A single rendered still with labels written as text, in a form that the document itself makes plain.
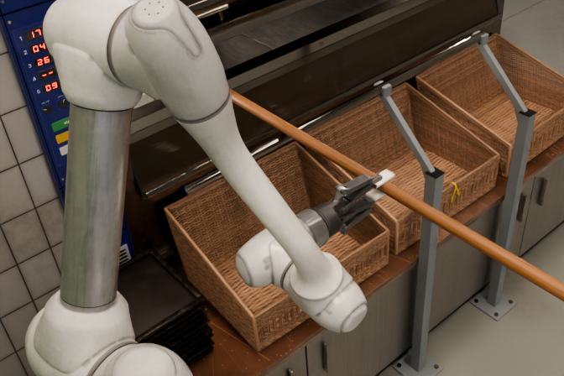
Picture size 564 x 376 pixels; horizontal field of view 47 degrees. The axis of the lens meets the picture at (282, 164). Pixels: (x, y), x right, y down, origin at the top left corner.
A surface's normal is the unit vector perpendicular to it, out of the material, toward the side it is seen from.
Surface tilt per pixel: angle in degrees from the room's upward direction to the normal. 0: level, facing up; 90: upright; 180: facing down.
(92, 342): 63
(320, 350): 90
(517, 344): 0
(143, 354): 10
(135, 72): 100
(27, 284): 90
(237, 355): 0
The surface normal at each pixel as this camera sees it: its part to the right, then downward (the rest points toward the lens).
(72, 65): -0.59, 0.27
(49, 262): 0.64, 0.42
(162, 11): -0.13, -0.55
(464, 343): -0.07, -0.80
